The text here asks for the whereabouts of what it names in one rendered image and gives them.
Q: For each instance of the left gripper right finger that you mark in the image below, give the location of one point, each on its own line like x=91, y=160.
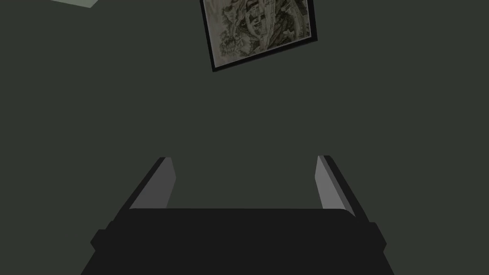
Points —
x=331, y=187

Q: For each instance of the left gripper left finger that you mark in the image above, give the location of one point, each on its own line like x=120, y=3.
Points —
x=156, y=190

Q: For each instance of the black framed wall picture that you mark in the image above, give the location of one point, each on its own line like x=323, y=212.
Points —
x=258, y=28

